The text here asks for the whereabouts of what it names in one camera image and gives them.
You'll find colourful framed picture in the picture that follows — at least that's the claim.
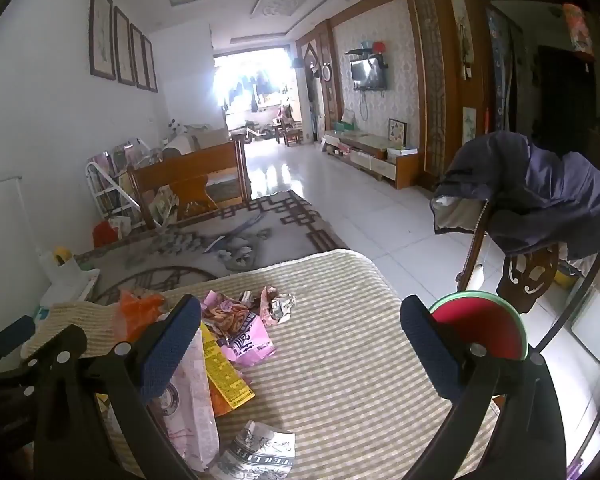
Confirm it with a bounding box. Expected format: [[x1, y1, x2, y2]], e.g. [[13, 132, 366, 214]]
[[387, 118, 407, 148]]

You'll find carved wooden chair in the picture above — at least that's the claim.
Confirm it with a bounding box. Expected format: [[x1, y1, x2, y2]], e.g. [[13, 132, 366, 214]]
[[455, 200, 561, 301]]

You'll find navy jacket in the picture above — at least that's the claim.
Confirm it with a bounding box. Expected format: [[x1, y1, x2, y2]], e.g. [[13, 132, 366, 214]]
[[432, 131, 600, 261]]

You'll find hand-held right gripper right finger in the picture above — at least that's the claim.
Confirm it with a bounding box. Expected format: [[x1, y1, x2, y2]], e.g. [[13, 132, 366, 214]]
[[399, 295, 568, 480]]

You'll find dark framed wall picture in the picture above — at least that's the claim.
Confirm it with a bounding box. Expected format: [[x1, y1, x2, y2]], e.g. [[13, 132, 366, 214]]
[[89, 0, 117, 82], [141, 35, 159, 93], [129, 23, 149, 90], [112, 6, 136, 87]]

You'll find beige checked table cloth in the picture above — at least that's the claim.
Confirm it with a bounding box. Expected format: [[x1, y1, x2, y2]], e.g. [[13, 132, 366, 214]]
[[20, 249, 501, 480]]

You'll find wall shelf with containers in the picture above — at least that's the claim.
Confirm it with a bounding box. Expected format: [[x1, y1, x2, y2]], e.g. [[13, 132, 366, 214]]
[[345, 40, 388, 58]]

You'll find grey patterned table cover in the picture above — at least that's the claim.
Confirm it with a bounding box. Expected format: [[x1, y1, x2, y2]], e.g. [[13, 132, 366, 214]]
[[75, 189, 350, 306]]

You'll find orange plastic bag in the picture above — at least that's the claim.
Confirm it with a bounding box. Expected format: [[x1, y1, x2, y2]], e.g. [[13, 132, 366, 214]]
[[112, 290, 168, 356]]

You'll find black white printed wrapper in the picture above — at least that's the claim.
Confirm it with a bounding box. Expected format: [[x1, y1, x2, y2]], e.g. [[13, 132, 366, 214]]
[[211, 420, 297, 480]]

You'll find red plastic bag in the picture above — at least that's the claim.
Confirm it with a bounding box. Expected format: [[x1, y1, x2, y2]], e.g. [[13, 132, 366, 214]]
[[92, 220, 117, 248]]

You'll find white scooter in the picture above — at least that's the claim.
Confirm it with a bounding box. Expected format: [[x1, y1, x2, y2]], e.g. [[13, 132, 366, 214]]
[[242, 120, 273, 141]]

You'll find black curved metal bar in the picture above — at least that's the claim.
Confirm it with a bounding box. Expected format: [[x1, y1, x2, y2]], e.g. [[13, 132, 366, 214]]
[[527, 250, 600, 356]]

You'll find pink snack wrapper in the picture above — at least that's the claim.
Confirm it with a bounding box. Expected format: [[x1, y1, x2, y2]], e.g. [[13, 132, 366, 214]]
[[200, 290, 277, 366]]

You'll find yellow cardboard box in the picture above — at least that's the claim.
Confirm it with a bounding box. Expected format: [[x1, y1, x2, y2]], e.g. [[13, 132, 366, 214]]
[[200, 322, 257, 416]]

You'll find wall television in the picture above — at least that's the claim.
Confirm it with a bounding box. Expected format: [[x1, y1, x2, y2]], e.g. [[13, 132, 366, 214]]
[[351, 57, 387, 92]]

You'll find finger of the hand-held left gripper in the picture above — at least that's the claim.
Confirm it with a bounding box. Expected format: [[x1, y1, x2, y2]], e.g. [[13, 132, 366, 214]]
[[0, 355, 48, 461], [0, 314, 37, 368]]

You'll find white pink printed plastic bag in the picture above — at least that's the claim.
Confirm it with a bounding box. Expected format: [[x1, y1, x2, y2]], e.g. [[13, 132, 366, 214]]
[[147, 330, 221, 473]]

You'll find wooden bench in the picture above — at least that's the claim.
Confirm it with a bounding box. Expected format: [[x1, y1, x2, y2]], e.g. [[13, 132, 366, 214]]
[[127, 132, 253, 228]]

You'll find tall framed flower painting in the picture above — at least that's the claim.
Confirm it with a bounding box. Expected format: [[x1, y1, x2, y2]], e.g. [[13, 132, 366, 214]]
[[450, 0, 476, 81]]

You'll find red basin with green rim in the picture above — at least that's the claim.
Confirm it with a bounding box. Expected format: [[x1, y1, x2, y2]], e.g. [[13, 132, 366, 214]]
[[427, 291, 529, 362]]

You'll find patterned door curtain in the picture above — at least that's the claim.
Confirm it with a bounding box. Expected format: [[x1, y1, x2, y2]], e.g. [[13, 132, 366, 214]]
[[485, 5, 531, 133]]

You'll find white bead string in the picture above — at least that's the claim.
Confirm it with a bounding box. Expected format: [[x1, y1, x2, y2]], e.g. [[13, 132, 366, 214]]
[[464, 199, 492, 281]]

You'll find white wire rack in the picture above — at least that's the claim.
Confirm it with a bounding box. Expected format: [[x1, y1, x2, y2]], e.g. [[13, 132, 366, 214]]
[[85, 137, 161, 226]]

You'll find wooden television cabinet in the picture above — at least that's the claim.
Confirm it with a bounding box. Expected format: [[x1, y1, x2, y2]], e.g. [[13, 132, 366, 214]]
[[322, 130, 421, 190]]

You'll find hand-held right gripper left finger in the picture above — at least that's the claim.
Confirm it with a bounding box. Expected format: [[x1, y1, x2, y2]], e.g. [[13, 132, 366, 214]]
[[32, 294, 203, 480]]

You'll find silver pink wrapper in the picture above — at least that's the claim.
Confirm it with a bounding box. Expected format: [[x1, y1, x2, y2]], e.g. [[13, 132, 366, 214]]
[[240, 286, 297, 326]]

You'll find beige sofa cushion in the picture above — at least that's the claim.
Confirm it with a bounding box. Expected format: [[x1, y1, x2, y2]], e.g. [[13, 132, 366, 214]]
[[162, 127, 231, 153]]

